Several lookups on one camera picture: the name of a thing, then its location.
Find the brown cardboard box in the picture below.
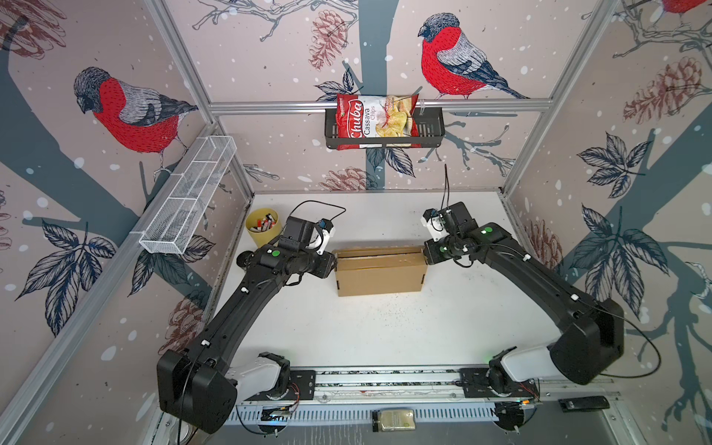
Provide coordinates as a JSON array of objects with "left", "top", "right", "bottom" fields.
[{"left": 335, "top": 247, "right": 428, "bottom": 297}]

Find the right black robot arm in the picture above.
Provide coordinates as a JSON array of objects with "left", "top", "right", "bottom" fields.
[{"left": 423, "top": 222, "right": 624, "bottom": 394}]

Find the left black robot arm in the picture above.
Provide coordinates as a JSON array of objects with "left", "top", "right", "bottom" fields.
[{"left": 157, "top": 217, "right": 336, "bottom": 433}]

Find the yellow cup with markers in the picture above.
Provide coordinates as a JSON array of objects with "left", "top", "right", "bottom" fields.
[{"left": 245, "top": 208, "right": 283, "bottom": 248}]

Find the black lidded spice jar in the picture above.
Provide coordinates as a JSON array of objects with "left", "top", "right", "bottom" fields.
[{"left": 235, "top": 250, "right": 255, "bottom": 271}]

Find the red cassava chips bag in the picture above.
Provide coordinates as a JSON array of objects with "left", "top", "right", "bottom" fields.
[{"left": 336, "top": 94, "right": 419, "bottom": 140}]

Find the glass jar lying flat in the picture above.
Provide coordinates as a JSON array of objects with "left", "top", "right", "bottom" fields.
[{"left": 372, "top": 408, "right": 416, "bottom": 432}]

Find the black remote device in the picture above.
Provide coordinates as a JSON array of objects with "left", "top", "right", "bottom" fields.
[{"left": 558, "top": 396, "right": 610, "bottom": 413}]

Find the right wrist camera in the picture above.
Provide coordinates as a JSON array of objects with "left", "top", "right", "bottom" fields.
[{"left": 420, "top": 202, "right": 478, "bottom": 241}]

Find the black wall basket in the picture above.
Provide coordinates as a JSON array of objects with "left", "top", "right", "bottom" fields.
[{"left": 324, "top": 108, "right": 445, "bottom": 149}]

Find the white wire mesh shelf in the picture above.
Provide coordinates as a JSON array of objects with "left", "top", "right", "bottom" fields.
[{"left": 139, "top": 135, "right": 237, "bottom": 255}]

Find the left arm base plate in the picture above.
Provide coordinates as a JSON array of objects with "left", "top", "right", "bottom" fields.
[{"left": 247, "top": 369, "right": 316, "bottom": 402}]

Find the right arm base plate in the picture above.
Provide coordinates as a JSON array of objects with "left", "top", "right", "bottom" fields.
[{"left": 458, "top": 367, "right": 540, "bottom": 399}]

